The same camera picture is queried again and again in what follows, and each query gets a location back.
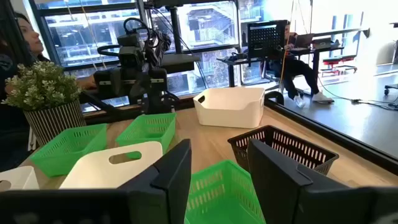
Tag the black table frame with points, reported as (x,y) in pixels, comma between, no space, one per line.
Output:
(342,137)

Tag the black office desk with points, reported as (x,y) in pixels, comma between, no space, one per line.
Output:
(323,48)

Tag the black pegboard panel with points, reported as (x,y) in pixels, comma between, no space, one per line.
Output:
(265,39)

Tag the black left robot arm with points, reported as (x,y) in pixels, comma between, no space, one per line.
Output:
(133,65)

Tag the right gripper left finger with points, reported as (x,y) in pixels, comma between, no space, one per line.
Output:
(149,199)

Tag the red stool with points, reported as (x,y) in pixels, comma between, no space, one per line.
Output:
(331,61)
(349,58)

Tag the laptop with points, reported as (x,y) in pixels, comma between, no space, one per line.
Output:
(304,40)

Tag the artificial white-flowered plant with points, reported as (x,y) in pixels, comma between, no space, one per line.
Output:
(40,85)

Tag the black camera stand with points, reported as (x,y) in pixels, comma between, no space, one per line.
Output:
(180,62)

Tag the black window frame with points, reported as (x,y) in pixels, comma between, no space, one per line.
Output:
(93,9)

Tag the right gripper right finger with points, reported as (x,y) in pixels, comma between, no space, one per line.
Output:
(286,193)

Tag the black chair caster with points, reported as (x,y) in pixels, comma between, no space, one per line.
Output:
(391,87)

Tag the green slotted plastic basket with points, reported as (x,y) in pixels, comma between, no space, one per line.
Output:
(65,149)
(217,199)
(149,127)

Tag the black slotted plastic basket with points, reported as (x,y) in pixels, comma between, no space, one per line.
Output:
(239,149)

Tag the white plastic basket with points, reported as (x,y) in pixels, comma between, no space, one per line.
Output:
(93,171)
(21,179)
(230,112)

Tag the seated person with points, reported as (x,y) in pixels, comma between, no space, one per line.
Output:
(295,71)

